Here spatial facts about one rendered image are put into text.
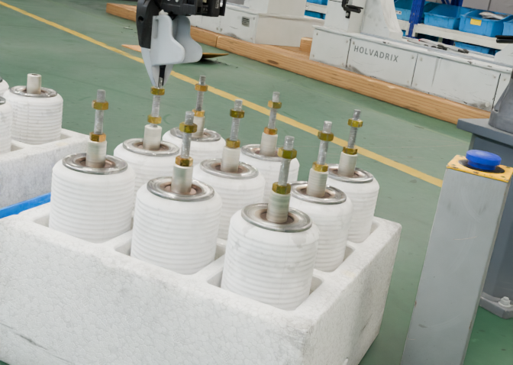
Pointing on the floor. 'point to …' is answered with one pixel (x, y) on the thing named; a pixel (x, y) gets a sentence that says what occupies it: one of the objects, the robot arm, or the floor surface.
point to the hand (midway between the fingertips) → (155, 74)
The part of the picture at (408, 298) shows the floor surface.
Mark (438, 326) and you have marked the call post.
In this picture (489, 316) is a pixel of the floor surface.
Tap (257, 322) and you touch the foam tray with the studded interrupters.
